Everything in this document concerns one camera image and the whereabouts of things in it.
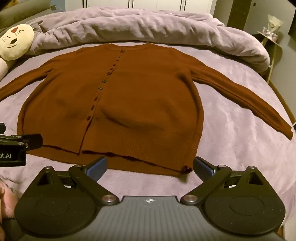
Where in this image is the lilac duvet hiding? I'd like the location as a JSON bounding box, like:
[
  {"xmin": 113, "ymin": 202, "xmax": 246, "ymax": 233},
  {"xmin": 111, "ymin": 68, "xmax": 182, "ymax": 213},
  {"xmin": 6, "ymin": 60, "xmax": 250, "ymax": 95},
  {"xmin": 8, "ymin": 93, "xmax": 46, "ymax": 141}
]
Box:
[{"xmin": 28, "ymin": 7, "xmax": 271, "ymax": 75}]

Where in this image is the cream plush pillow with face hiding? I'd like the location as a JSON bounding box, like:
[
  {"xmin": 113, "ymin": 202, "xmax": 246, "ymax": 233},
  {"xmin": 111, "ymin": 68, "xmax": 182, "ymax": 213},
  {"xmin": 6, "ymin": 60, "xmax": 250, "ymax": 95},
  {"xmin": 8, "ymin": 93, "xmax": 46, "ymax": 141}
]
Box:
[{"xmin": 0, "ymin": 23, "xmax": 35, "ymax": 78}]

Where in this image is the white wardrobe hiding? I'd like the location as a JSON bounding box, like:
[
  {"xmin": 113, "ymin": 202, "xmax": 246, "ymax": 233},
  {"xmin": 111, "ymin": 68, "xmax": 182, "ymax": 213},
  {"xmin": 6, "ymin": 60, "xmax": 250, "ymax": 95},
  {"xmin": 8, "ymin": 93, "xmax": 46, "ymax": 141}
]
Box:
[{"xmin": 37, "ymin": 0, "xmax": 213, "ymax": 14}]

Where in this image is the person's left hand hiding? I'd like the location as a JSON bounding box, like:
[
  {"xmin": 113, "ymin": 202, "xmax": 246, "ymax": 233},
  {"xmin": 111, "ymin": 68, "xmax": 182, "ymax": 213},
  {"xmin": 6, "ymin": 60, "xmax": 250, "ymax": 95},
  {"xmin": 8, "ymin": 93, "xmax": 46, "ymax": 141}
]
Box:
[{"xmin": 0, "ymin": 179, "xmax": 19, "ymax": 220}]

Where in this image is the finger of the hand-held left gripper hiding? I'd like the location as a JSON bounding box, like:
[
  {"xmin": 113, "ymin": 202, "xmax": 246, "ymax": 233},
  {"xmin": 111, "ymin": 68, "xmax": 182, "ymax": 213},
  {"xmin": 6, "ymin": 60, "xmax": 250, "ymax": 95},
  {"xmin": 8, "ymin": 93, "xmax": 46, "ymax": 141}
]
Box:
[{"xmin": 0, "ymin": 133, "xmax": 43, "ymax": 149}]

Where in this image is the brown button-up cardigan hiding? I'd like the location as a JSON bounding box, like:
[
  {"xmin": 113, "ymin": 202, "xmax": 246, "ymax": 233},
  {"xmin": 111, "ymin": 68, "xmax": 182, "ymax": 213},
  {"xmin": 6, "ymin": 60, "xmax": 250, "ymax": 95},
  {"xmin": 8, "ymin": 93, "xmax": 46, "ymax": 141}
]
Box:
[{"xmin": 0, "ymin": 43, "xmax": 294, "ymax": 175}]

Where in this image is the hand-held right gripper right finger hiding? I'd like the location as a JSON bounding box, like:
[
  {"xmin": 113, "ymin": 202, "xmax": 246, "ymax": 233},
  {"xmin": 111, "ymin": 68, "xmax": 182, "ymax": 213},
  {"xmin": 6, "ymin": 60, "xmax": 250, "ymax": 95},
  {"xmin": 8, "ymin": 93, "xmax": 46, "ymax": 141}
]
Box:
[{"xmin": 180, "ymin": 157, "xmax": 265, "ymax": 206}]

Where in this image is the wooden bedside shelf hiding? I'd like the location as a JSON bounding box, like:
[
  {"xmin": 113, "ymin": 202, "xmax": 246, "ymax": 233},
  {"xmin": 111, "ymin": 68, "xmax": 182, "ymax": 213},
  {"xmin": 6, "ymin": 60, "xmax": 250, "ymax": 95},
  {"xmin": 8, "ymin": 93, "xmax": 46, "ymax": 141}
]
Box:
[{"xmin": 257, "ymin": 32, "xmax": 284, "ymax": 82}]

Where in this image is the olive green headboard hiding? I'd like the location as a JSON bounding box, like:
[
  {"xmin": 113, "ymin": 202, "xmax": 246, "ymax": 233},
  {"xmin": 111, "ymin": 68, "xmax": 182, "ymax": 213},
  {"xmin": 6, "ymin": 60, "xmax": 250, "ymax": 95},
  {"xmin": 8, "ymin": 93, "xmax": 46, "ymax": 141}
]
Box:
[{"xmin": 0, "ymin": 3, "xmax": 47, "ymax": 36}]

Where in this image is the dark olive door frame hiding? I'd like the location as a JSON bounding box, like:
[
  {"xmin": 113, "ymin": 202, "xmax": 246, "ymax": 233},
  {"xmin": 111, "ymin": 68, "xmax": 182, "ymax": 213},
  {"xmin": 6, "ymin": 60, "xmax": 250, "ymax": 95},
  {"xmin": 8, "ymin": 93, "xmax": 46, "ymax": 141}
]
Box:
[{"xmin": 227, "ymin": 0, "xmax": 248, "ymax": 29}]

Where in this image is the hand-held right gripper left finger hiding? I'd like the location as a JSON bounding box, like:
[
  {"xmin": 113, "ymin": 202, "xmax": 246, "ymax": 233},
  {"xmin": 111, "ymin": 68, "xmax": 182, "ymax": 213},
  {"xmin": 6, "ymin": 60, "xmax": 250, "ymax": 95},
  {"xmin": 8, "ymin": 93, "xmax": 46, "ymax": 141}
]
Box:
[{"xmin": 36, "ymin": 156, "xmax": 118, "ymax": 206}]

